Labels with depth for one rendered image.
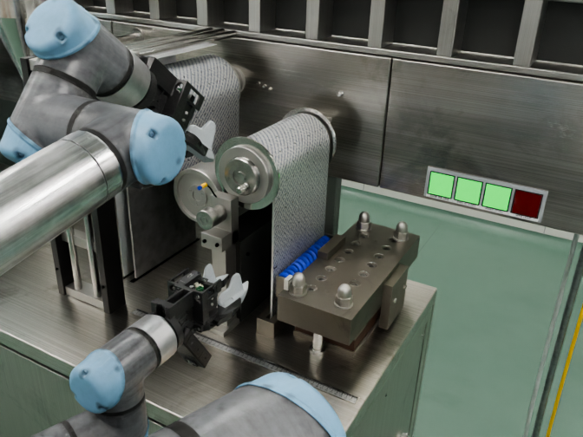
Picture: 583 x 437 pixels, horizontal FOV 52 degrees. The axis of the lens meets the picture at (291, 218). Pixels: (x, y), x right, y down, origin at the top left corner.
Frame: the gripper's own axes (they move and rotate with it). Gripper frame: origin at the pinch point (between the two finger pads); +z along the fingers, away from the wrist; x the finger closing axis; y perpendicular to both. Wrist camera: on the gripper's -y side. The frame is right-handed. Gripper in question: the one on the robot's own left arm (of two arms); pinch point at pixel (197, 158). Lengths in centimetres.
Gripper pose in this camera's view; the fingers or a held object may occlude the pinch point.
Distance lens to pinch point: 99.3
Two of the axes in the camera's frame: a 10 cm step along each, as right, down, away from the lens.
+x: -8.7, -2.4, 4.3
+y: 3.4, -9.2, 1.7
